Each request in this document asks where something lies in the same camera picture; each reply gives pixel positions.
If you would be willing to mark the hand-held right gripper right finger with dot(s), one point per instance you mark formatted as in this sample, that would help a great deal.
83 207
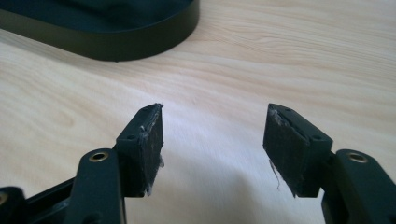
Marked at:
292 152

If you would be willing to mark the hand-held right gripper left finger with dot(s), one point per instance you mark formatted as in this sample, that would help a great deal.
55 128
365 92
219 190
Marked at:
140 155

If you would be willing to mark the black key rack with tray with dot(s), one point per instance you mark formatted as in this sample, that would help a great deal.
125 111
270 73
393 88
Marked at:
109 34

